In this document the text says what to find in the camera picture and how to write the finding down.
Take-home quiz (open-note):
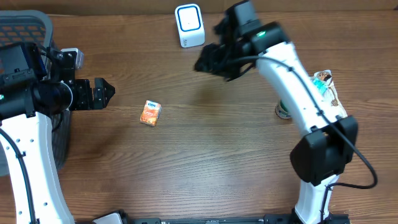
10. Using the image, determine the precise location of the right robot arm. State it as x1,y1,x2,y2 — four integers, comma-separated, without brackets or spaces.
195,1,358,223

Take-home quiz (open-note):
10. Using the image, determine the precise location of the white barcode scanner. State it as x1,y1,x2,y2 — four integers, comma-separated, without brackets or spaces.
175,3,205,48

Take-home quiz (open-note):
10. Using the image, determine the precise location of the blue tissue pack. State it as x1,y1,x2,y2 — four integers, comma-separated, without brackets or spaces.
312,77,328,95

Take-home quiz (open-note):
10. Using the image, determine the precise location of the green lid jar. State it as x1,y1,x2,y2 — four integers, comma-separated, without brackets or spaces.
275,100,291,119

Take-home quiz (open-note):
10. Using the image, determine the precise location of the orange tissue pack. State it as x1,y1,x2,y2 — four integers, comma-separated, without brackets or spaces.
140,100,162,127

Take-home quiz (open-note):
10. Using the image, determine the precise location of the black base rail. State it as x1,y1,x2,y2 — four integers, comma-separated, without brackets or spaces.
74,210,351,224

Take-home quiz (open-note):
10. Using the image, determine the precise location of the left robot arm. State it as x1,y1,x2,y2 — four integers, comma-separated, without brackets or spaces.
1,42,115,223

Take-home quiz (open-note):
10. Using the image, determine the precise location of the grey plastic mesh basket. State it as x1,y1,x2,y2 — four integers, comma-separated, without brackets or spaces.
1,10,72,170

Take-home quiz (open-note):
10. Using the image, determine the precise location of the beige snack pouch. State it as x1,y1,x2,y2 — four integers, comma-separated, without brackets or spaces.
310,70,348,118

